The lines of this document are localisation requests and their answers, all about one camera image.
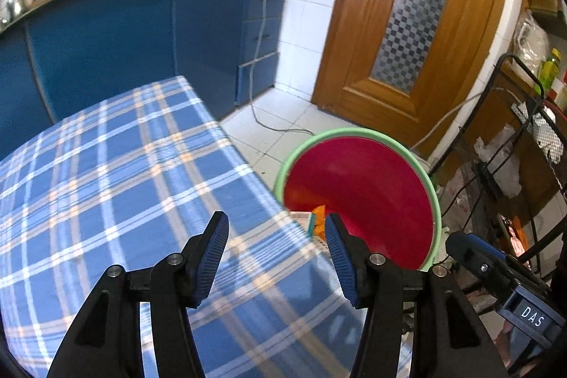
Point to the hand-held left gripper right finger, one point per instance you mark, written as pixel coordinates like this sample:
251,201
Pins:
343,267

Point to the blue plaid tablecloth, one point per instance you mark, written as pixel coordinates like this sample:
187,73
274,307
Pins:
110,183

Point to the white plastic bag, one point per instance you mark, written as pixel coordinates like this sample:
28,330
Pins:
531,41

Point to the wooden door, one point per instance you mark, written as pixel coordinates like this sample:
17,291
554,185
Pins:
460,28

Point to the green bottle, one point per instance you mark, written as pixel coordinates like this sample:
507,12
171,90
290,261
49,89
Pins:
549,70

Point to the white mesh cloth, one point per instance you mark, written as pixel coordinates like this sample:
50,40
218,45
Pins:
545,134

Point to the blue kitchen cabinets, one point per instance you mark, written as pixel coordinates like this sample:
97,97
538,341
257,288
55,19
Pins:
110,37

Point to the crumpled clear plastic bag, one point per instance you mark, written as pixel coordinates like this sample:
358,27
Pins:
502,161

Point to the white and green box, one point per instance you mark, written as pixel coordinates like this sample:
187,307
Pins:
303,219

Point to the red basin with green rim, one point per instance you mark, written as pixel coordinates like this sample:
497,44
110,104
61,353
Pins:
363,183

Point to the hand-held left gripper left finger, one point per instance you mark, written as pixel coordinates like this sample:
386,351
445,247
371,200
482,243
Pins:
212,263

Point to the orange waffle cloth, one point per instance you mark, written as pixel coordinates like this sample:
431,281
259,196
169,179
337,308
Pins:
320,218

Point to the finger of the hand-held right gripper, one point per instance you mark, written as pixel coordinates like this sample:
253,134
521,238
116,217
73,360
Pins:
474,263
487,247

